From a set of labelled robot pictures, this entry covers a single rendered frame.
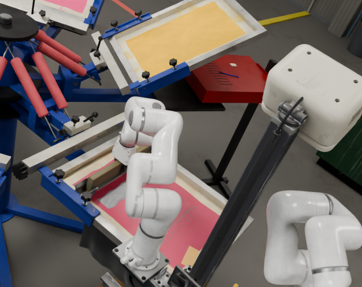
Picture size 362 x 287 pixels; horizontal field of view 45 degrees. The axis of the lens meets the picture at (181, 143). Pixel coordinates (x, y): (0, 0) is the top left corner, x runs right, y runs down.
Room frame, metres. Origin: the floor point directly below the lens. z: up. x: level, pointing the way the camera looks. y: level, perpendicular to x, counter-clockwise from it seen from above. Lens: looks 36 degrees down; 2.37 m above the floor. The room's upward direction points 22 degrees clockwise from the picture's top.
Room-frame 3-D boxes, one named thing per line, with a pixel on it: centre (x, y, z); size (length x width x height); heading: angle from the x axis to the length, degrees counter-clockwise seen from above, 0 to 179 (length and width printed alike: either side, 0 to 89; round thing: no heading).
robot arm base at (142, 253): (0.98, -0.01, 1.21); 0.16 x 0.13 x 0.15; 152
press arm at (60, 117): (1.65, 0.54, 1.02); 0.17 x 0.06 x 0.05; 68
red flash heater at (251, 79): (2.70, -0.13, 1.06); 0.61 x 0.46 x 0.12; 128
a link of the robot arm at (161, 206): (0.99, -0.01, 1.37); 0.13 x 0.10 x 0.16; 115
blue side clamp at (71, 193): (1.27, 0.35, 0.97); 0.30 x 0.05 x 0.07; 68
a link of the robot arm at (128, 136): (1.48, 0.21, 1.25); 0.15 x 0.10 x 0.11; 25
